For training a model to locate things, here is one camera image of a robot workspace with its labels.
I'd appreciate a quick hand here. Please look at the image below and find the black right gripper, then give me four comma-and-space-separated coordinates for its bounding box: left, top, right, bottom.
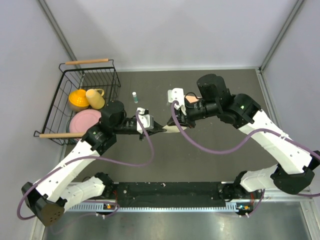
167, 99, 219, 129

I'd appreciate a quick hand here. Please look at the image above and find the white green glue stick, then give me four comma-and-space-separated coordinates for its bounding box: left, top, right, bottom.
132, 91, 139, 104

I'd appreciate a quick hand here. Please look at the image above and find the cream letter paper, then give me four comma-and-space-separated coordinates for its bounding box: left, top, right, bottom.
162, 125, 180, 134

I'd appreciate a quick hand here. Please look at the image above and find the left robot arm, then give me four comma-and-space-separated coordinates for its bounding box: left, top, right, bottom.
21, 100, 165, 227

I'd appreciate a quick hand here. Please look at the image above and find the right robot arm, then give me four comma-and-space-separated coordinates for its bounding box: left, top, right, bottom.
167, 74, 320, 200

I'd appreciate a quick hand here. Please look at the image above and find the yellow mug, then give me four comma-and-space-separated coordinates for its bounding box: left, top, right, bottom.
85, 88, 106, 110

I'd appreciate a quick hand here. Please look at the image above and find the pink plate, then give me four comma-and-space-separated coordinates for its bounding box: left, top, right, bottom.
69, 109, 101, 133

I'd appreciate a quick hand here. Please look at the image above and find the orange bowl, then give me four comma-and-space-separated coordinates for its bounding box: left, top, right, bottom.
68, 89, 90, 112

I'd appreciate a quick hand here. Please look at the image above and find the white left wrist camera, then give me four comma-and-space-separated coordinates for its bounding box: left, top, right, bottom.
136, 107, 154, 134

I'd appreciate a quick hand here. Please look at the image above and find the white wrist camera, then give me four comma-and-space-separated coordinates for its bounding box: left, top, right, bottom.
136, 107, 154, 134
167, 88, 186, 115

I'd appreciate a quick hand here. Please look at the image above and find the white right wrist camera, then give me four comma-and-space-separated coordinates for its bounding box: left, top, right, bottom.
167, 88, 186, 115

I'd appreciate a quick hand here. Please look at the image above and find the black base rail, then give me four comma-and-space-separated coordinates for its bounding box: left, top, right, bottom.
72, 181, 266, 213

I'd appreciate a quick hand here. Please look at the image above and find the black wire basket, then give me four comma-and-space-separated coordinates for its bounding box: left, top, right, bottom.
33, 58, 121, 146

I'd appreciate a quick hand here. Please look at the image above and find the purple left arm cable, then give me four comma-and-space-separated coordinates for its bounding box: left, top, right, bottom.
16, 109, 156, 221

